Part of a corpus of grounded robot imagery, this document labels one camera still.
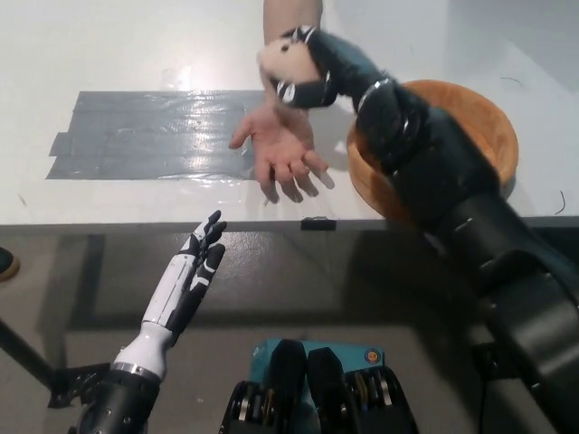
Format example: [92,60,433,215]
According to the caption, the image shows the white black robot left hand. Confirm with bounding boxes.
[112,209,228,377]

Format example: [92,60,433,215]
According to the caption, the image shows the person's bare hand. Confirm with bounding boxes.
[229,104,337,205]

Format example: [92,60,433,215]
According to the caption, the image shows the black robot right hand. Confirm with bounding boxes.
[260,25,402,110]

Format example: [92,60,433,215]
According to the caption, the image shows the pale pink plush dumpling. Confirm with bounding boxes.
[256,39,327,88]

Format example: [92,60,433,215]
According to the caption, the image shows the black robot torso blocks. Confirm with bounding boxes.
[220,338,418,434]

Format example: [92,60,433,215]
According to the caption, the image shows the small black tape piece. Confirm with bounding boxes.
[299,216,338,232]

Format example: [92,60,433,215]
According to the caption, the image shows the orange plush bowl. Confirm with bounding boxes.
[346,79,519,230]

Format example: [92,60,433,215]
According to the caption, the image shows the black metal stand leg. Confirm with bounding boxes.
[0,316,112,410]

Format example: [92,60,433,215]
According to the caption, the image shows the teal cardboard box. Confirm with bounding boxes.
[251,337,386,410]

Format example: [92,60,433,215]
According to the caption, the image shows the dark shoe with tan sole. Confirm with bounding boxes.
[0,247,22,285]

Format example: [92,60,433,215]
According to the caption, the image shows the grey duct tape patch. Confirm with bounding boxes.
[43,90,269,183]

